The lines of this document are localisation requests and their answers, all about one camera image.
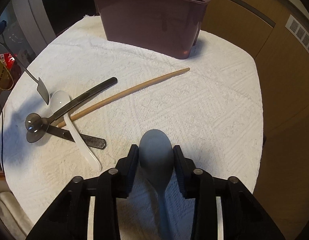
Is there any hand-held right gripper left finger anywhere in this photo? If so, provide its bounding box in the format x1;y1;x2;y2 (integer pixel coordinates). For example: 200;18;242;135
26;144;140;240

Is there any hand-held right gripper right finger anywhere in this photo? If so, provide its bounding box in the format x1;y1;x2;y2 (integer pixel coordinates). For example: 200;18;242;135
172;145;286;240

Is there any blue plastic spoon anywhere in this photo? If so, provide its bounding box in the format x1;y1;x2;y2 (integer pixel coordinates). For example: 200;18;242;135
139;129;175;240

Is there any dark metal utensil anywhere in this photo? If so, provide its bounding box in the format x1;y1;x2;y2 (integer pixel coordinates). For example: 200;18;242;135
26;124;106;150

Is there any shovel-shaped metal spoon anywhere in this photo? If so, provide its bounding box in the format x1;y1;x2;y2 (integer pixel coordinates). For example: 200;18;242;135
0;36;50;105

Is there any wooden chopstick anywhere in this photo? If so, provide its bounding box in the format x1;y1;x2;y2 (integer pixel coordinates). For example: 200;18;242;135
57;67;190;128

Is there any grey translucent spoon glossy handle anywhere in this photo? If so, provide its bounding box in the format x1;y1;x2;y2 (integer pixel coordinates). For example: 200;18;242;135
24;77;118;133

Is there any white ceramic spoon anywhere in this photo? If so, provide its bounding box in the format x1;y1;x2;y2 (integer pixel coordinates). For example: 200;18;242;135
49;90;102;171

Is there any purple plastic utensil holder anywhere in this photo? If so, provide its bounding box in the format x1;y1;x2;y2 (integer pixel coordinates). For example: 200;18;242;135
94;0;210;60

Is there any red gift bag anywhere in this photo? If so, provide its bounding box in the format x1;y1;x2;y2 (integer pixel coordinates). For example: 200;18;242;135
0;51;22;92

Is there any white-framed sliding door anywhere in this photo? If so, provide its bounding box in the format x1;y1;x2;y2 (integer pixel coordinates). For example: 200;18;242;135
9;0;57;45

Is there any white textured towel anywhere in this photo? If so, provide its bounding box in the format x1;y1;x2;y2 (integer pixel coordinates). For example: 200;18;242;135
0;14;264;240

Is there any beige cloth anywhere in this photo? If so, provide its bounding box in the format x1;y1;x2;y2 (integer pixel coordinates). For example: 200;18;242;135
0;191;32;230

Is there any wooden kitchen cabinet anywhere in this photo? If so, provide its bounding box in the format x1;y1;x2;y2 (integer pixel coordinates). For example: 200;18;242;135
167;0;309;135

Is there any short grey vent grille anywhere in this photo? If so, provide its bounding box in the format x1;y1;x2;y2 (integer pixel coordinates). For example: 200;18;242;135
286;15;309;58

